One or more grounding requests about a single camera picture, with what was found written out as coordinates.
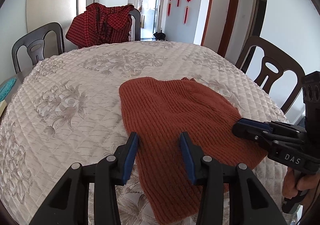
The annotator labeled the rust orange knit sweater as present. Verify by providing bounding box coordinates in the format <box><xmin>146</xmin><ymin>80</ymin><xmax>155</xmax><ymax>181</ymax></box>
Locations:
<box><xmin>118</xmin><ymin>76</ymin><xmax>268</xmax><ymax>225</ymax></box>

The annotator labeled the person's right hand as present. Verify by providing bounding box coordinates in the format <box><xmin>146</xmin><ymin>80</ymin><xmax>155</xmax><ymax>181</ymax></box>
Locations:
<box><xmin>282</xmin><ymin>167</ymin><xmax>319</xmax><ymax>205</ymax></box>

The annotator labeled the brown wooden chair right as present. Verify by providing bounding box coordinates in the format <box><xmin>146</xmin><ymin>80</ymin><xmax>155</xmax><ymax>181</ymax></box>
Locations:
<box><xmin>235</xmin><ymin>36</ymin><xmax>305</xmax><ymax>113</ymax></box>

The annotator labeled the brown wooden door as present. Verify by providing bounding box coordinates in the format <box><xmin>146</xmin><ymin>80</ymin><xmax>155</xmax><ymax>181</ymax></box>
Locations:
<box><xmin>201</xmin><ymin>0</ymin><xmax>239</xmax><ymax>57</ymax></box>

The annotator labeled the teal lace table mat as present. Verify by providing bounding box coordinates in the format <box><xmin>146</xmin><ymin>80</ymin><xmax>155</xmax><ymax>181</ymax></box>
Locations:
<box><xmin>0</xmin><ymin>77</ymin><xmax>17</xmax><ymax>101</ymax></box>

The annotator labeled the chair under checked garment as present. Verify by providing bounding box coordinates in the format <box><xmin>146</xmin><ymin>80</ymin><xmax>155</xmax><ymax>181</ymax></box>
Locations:
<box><xmin>129</xmin><ymin>8</ymin><xmax>141</xmax><ymax>41</ymax></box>

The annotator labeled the dark chair behind table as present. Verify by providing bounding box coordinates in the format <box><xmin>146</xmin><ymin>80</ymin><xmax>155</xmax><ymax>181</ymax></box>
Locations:
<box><xmin>11</xmin><ymin>22</ymin><xmax>65</xmax><ymax>74</ymax></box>

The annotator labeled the red black checked garment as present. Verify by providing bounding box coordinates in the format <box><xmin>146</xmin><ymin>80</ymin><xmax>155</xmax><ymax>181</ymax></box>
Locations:
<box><xmin>66</xmin><ymin>3</ymin><xmax>134</xmax><ymax>49</ymax></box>

